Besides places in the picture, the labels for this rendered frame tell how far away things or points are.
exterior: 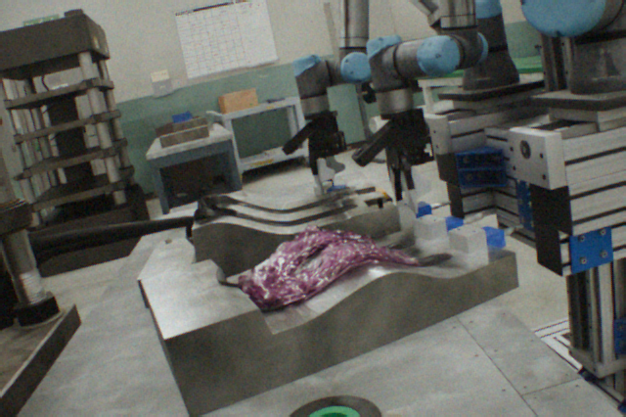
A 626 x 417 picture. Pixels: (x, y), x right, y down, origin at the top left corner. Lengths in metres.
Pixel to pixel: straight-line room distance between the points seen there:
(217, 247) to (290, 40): 6.64
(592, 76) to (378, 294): 0.55
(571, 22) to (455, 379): 0.55
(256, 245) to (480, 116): 0.67
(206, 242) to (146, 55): 6.49
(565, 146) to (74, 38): 4.33
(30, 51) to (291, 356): 4.44
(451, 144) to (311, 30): 6.35
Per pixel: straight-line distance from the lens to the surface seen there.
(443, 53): 1.11
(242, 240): 1.07
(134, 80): 7.50
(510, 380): 0.67
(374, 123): 6.68
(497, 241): 0.93
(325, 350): 0.75
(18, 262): 1.28
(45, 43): 4.97
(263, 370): 0.73
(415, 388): 0.68
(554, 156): 0.99
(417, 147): 1.21
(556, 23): 0.94
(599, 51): 1.07
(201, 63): 7.48
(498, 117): 1.49
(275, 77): 7.57
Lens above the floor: 1.16
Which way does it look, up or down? 13 degrees down
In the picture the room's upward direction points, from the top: 12 degrees counter-clockwise
